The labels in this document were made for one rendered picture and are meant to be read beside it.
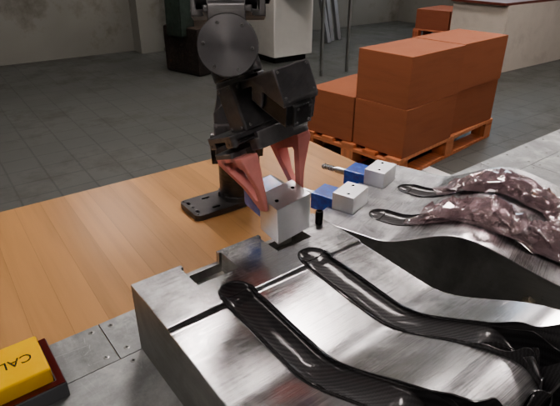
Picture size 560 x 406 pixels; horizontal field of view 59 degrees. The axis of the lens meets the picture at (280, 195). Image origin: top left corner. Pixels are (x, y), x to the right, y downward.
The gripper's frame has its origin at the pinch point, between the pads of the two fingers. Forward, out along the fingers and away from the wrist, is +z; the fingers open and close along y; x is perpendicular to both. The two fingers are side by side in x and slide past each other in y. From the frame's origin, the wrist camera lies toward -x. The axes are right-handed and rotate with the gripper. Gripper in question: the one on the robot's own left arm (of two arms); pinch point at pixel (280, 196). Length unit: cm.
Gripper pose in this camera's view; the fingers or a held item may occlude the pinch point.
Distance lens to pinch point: 59.3
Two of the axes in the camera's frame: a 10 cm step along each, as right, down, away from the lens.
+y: 7.9, -3.9, 4.7
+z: 3.2, 9.2, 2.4
